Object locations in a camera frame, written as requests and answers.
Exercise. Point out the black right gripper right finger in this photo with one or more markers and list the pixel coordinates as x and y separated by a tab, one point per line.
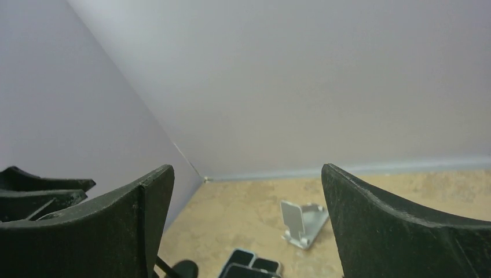
380	234

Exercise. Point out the purple case phone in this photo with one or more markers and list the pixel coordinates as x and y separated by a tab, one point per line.
241	271

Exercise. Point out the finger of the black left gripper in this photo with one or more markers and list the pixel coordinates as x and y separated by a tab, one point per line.
33	205
15	179

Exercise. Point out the black round base phone stand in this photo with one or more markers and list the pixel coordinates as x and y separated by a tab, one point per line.
182	269

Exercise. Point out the white case phone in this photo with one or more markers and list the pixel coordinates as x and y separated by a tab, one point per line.
267	265

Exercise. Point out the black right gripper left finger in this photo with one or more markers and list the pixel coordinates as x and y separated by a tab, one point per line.
116	234

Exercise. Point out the blue case phone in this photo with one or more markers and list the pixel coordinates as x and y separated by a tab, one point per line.
238	256

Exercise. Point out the silver metal phone stand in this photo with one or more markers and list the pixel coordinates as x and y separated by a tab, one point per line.
303	222

